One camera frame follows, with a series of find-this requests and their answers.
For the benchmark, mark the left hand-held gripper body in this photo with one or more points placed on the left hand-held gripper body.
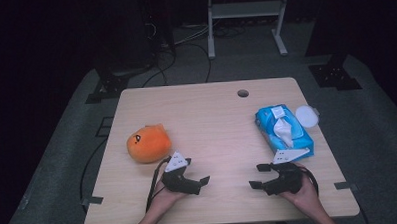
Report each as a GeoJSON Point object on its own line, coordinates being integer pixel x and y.
{"type": "Point", "coordinates": [179, 184]}

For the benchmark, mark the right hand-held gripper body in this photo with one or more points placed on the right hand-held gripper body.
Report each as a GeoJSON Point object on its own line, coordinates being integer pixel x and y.
{"type": "Point", "coordinates": [285, 182]}

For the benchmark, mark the white wet wipe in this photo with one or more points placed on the white wet wipe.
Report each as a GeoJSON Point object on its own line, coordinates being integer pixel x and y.
{"type": "Point", "coordinates": [284, 132]}

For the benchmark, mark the orange plush toy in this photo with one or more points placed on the orange plush toy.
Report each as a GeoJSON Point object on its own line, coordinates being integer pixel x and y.
{"type": "Point", "coordinates": [151, 143]}

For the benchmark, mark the blue wet wipe pack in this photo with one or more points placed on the blue wet wipe pack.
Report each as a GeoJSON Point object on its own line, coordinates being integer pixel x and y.
{"type": "Point", "coordinates": [268, 126]}

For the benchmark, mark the person's left hand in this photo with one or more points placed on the person's left hand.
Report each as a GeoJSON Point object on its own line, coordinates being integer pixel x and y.
{"type": "Point", "coordinates": [163, 200]}

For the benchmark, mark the person's right hand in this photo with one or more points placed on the person's right hand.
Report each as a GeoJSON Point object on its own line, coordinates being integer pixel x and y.
{"type": "Point", "coordinates": [304, 200]}

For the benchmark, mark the grey tape strip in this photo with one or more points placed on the grey tape strip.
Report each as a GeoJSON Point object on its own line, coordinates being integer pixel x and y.
{"type": "Point", "coordinates": [345, 186]}
{"type": "Point", "coordinates": [93, 200]}

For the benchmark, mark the white round pack lid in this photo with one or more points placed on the white round pack lid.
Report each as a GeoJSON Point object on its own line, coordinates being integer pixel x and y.
{"type": "Point", "coordinates": [306, 116]}

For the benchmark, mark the black stand base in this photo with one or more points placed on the black stand base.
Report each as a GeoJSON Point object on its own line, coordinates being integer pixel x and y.
{"type": "Point", "coordinates": [110, 87]}
{"type": "Point", "coordinates": [333, 76]}

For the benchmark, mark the white metal stand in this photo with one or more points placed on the white metal stand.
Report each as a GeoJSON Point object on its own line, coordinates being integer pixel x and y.
{"type": "Point", "coordinates": [246, 9]}

